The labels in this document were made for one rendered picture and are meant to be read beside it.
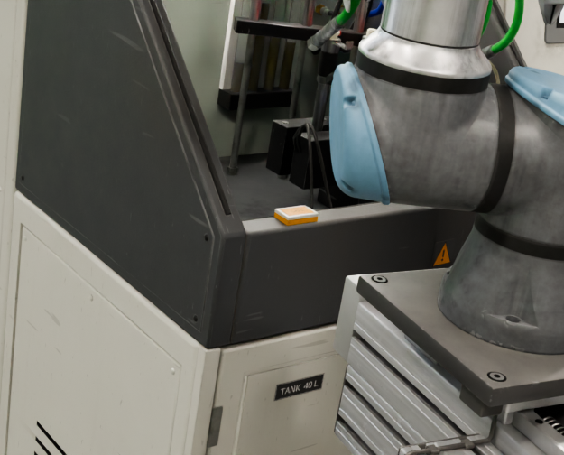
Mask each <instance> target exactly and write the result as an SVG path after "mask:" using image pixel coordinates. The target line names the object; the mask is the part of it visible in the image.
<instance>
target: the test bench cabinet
mask: <svg viewBox="0 0 564 455"><path fill-rule="evenodd" d="M219 357H220V348H219V347H216V348H205V347H204V346H203V345H201V344H200V343H199V342H198V341H197V340H195V339H194V338H193V337H192V336H191V335H190V334H189V333H188V332H187V331H185V330H184V329H183V328H182V327H181V326H179V325H178V324H177V323H176V322H175V321H173V320H172V319H171V318H170V317H168V316H167V315H166V314H165V313H164V312H163V311H161V310H160V309H159V308H158V307H156V306H155V305H154V304H153V303H152V302H150V301H149V300H148V299H147V298H145V297H144V296H143V295H142V294H141V293H140V292H138V291H137V290H136V289H135V288H134V287H133V286H132V285H131V284H129V283H128V282H127V281H126V280H125V279H123V278H122V277H121V276H120V275H119V274H117V273H116V272H115V271H114V270H113V269H111V268H110V267H109V266H108V265H106V264H105V263H104V262H103V261H102V260H101V259H99V258H98V257H97V256H96V255H94V254H93V253H92V252H91V251H90V250H88V249H87V248H86V247H85V246H83V245H82V244H81V243H80V242H79V241H78V240H77V239H76V238H75V237H74V236H72V235H71V234H70V233H69V232H68V231H66V230H65V229H64V228H63V227H61V226H60V225H59V224H58V223H57V222H56V221H54V220H53V219H52V218H51V217H49V216H48V215H47V214H46V213H45V212H43V211H42V210H41V209H40V208H39V207H37V206H36V205H35V204H34V203H33V202H31V201H30V200H29V199H28V198H26V197H25V196H24V195H23V194H22V193H21V192H20V191H16V192H15V194H14V215H13V229H12V243H11V256H10V270H9V284H8V297H7V311H6V324H5V351H4V363H3V377H2V391H1V404H0V455H205V454H206V448H207V442H208V430H209V424H210V417H211V412H212V405H213V399H214V393H215V387H216V381H217V369H218V363H219Z"/></svg>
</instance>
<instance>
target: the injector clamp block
mask: <svg viewBox="0 0 564 455"><path fill-rule="evenodd" d="M312 118H313V117H309V118H296V119H283V120H273V125H272V132H271V137H270V143H269V149H268V155H267V161H266V168H267V169H269V170H270V171H272V172H274V173H276V174H278V175H289V174H290V179H289V182H291V183H293V184H294V185H296V186H298V187H299V188H301V189H303V190H309V189H310V162H309V147H308V136H307V129H306V126H305V128H304V130H303V132H302V134H301V136H300V146H301V153H299V148H298V145H297V150H296V151H295V150H294V145H293V141H292V138H293V136H294V134H295V133H296V132H297V130H298V129H299V128H300V127H301V125H303V124H304V123H312ZM316 134H317V137H318V140H319V146H320V150H321V154H322V159H323V162H324V167H325V172H326V176H327V182H328V190H329V195H330V199H331V203H332V208H337V207H344V206H351V205H357V204H365V203H371V202H378V201H374V200H364V199H359V198H353V197H350V196H348V195H346V194H345V193H344V192H343V191H342V190H341V189H340V188H339V187H338V185H337V182H336V180H335V177H334V172H333V168H332V162H331V153H330V140H329V116H325V117H324V123H323V128H322V131H319V132H316ZM310 137H311V148H312V165H313V189H317V188H319V194H318V198H317V201H318V202H320V203H321V204H323V205H325V206H326V207H328V199H327V195H326V191H325V185H324V181H323V176H322V171H321V167H320V162H319V155H318V151H317V146H316V144H315V140H314V136H313V133H312V132H310Z"/></svg>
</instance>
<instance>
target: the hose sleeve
mask: <svg viewBox="0 0 564 455"><path fill-rule="evenodd" d="M337 17H338V15H337V16H336V17H334V18H333V19H332V20H330V21H329V22H328V24H326V25H325V26H324V27H323V28H322V29H321V30H319V31H318V32H317V33H316V34H315V35H314V36H313V37H312V42H313V43H314V44H315V45H316V46H321V45H323V44H324V43H326V42H327V41H328V40H329V39H330V38H331V37H332V36H333V35H334V34H336V33H337V32H339V31H340V30H341V29H342V28H343V27H344V26H345V25H346V23H345V24H344V25H339V24H338V23H337Z"/></svg>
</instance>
